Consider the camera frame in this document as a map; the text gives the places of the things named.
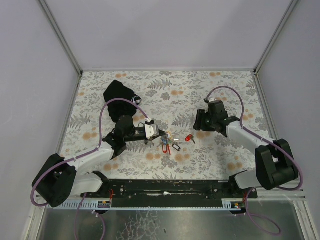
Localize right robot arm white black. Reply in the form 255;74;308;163
193;99;299;190

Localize floral table mat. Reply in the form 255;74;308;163
60;71;269;180

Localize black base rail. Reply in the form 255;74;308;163
86;179;249;209

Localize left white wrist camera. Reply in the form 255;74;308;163
144;118;160;140

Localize black drawstring bag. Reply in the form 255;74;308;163
103;80;142;123

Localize key bunch with coloured tags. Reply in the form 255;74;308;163
157;131;181;156

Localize grey slotted cable duct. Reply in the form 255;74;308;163
56;200;112;210

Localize red key tag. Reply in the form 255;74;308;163
185;134;196;144

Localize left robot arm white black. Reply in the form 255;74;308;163
30;115;166;208

